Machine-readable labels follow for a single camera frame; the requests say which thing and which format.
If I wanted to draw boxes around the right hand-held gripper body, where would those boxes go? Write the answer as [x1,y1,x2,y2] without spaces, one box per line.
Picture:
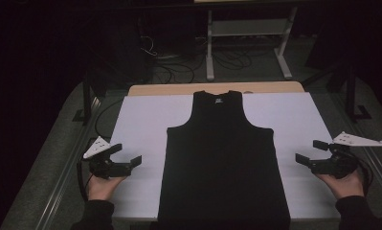
[308,131,382,180]

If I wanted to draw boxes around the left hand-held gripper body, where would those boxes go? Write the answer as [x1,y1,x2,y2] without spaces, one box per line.
[82,136,133,180]

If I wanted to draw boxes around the black tank top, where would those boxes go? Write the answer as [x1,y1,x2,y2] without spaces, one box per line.
[157,90,291,230]

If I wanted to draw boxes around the person's left hand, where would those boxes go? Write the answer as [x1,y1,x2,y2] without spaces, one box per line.
[87,173,127,202]

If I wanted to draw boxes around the person's right hand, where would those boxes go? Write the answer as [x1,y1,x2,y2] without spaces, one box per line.
[316,169,366,200]

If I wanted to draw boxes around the white board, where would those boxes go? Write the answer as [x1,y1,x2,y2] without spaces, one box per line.
[109,92,342,220]

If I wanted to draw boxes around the black metal stand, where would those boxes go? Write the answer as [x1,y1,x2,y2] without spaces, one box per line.
[72,68,109,127]
[302,61,373,123]

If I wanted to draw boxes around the light wooden table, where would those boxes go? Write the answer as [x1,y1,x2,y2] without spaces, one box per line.
[127,80,305,97]

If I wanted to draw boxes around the left hand-held gripper cable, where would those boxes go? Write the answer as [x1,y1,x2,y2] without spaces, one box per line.
[76,158,95,203]

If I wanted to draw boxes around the hand-held gripper cable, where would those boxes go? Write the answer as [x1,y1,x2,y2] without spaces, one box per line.
[76,158,95,203]
[350,152,374,197]

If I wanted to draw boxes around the right hand-held gripper cable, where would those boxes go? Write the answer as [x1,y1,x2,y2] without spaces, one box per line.
[350,152,374,197]

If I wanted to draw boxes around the thin black floor cable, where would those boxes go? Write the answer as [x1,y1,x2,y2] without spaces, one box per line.
[94,99,124,141]

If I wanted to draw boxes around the metal floor rail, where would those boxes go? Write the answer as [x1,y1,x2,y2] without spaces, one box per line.
[34,95,102,230]
[331,92,382,205]

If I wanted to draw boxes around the black floor cables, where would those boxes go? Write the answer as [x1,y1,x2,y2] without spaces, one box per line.
[152,47,254,84]

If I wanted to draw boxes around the thin white cable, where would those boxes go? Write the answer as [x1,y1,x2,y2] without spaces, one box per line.
[140,34,158,58]

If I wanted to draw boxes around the white metal stand frame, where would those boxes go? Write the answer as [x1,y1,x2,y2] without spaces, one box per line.
[205,6,299,81]

